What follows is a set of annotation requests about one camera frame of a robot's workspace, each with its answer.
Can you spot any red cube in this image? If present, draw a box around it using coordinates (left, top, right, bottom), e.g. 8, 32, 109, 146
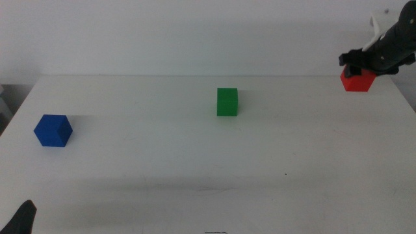
339, 66, 377, 92

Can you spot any green cube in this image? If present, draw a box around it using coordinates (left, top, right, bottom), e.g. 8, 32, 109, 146
216, 87, 239, 117

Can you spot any blue cube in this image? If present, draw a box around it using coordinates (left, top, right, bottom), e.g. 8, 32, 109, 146
33, 114, 73, 148

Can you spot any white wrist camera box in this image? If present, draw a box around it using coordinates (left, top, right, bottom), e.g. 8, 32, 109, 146
362, 8, 391, 52

